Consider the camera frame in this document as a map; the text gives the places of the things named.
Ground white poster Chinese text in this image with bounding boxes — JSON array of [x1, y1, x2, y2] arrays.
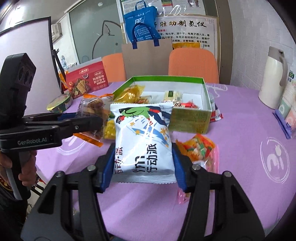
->
[[154, 15, 220, 59]]

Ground left orange chair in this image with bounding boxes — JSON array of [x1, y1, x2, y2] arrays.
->
[[102, 53, 126, 83]]

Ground whiteboard on easel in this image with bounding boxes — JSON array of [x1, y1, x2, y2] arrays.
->
[[1, 17, 62, 115]]

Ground wall air conditioner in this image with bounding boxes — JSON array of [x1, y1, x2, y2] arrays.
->
[[51, 23, 63, 43]]

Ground orange chair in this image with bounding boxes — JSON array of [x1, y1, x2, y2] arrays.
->
[[102, 53, 126, 83], [168, 48, 219, 84]]

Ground brown paper bag blue handles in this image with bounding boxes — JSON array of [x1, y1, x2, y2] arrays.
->
[[121, 23, 173, 79]]

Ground person's left hand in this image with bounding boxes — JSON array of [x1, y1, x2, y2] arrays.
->
[[1, 151, 37, 187]]

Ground small orange candy bag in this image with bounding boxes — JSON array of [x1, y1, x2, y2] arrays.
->
[[176, 133, 219, 204]]

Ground red white snack packet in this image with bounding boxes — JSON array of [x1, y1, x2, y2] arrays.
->
[[209, 93, 223, 122]]

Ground white thermos jug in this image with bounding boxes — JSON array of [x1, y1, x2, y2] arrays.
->
[[258, 46, 288, 109]]

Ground blue tote bag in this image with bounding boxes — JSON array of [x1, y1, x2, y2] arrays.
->
[[123, 1, 161, 43]]

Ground green and white cardboard box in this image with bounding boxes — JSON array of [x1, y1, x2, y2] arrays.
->
[[113, 76, 212, 134]]

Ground white blue snack bag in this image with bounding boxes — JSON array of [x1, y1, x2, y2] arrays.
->
[[110, 102, 177, 184]]

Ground right orange chair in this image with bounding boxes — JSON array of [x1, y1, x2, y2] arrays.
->
[[168, 48, 219, 84]]

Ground red cracker box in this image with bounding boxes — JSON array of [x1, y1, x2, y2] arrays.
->
[[66, 57, 109, 99]]

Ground purple tablecloth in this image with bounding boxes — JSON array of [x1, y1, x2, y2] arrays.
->
[[34, 81, 296, 241]]

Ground round green tin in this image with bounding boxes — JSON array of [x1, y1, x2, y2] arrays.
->
[[47, 93, 73, 113]]

